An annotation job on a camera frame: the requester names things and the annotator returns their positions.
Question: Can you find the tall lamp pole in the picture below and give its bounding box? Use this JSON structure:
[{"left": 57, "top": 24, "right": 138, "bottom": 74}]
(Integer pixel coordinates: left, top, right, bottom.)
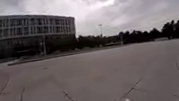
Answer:
[{"left": 97, "top": 24, "right": 105, "bottom": 38}]

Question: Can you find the grey paved slab plaza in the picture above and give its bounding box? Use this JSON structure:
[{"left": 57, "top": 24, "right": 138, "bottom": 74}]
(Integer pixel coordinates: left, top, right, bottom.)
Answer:
[{"left": 0, "top": 37, "right": 179, "bottom": 101}]

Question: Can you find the low raised kerb strip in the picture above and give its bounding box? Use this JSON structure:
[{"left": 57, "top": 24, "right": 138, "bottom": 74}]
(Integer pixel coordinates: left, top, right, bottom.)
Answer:
[{"left": 6, "top": 44, "right": 123, "bottom": 67}]

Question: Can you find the row of dark trees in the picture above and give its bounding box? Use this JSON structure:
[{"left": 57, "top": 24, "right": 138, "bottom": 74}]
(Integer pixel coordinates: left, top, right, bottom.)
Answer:
[{"left": 74, "top": 19, "right": 179, "bottom": 53}]

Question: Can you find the large curved grey building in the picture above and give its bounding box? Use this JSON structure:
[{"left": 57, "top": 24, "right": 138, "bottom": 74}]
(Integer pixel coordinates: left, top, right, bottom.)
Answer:
[{"left": 0, "top": 1, "right": 80, "bottom": 63}]

